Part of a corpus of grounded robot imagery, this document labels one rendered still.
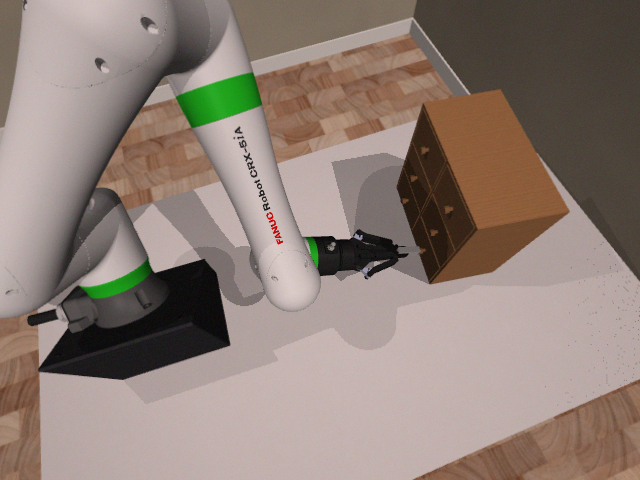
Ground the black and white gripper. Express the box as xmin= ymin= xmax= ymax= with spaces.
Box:
xmin=336 ymin=229 xmax=421 ymax=279

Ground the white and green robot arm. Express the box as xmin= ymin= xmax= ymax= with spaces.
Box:
xmin=0 ymin=0 xmax=341 ymax=333

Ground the brown wooden chest of drawers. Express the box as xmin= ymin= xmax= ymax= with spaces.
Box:
xmin=397 ymin=89 xmax=570 ymax=284

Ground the brown wooden drawer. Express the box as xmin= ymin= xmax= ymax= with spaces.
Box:
xmin=398 ymin=169 xmax=421 ymax=230
xmin=413 ymin=109 xmax=446 ymax=188
xmin=422 ymin=194 xmax=456 ymax=267
xmin=434 ymin=166 xmax=475 ymax=249
xmin=412 ymin=217 xmax=441 ymax=281
xmin=405 ymin=142 xmax=432 ymax=211

